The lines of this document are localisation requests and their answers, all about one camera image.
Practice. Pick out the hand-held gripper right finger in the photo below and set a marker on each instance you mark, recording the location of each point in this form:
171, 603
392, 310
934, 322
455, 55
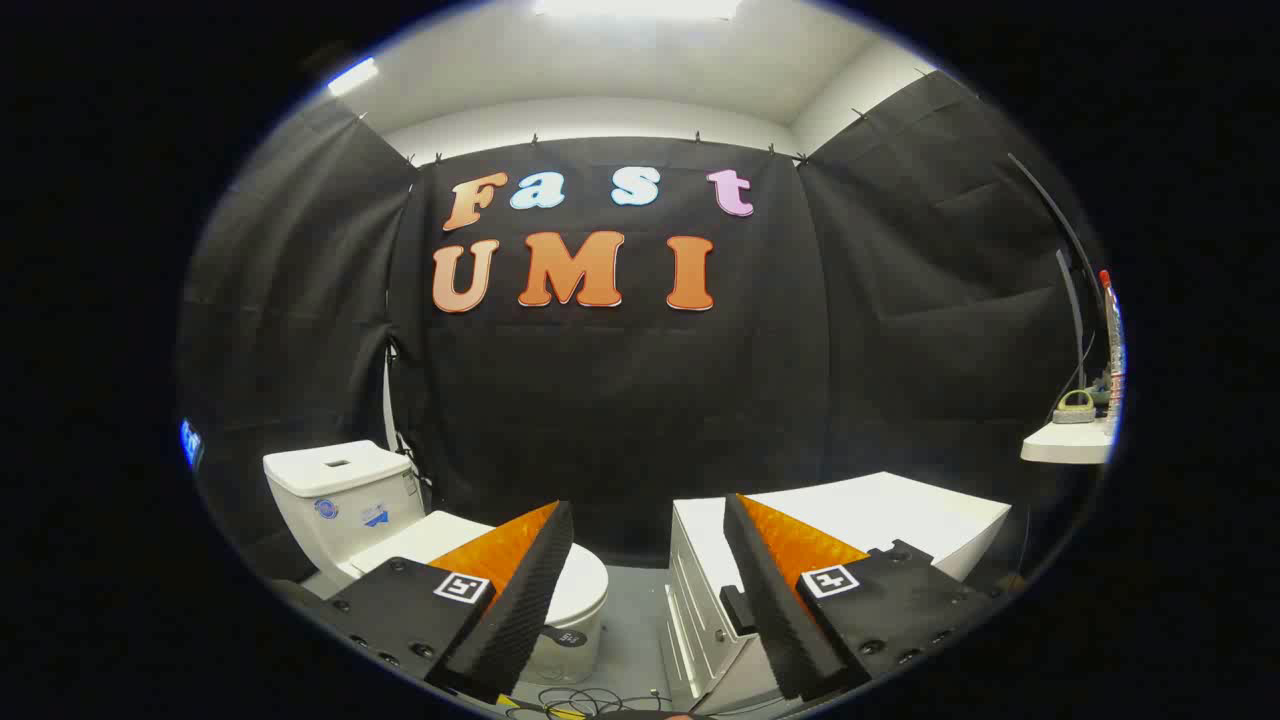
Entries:
775, 610

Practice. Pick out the ceiling light panel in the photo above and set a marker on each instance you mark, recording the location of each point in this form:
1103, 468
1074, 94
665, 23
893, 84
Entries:
353, 76
640, 7

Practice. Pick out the white drawer cabinet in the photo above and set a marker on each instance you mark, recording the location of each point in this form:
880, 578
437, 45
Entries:
900, 510

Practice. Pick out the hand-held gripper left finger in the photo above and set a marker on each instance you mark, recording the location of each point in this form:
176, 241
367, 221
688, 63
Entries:
520, 610

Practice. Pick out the black curved rod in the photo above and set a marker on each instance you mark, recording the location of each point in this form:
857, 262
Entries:
1060, 215

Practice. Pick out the black backdrop cloth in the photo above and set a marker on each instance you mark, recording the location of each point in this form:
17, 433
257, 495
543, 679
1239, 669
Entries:
620, 400

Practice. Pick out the white toilet lid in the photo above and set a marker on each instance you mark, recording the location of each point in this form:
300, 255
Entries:
440, 530

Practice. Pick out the grey padlock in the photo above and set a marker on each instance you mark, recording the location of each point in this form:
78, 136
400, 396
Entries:
1075, 412

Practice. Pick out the white toilet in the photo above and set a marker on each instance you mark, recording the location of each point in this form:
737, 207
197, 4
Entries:
340, 490

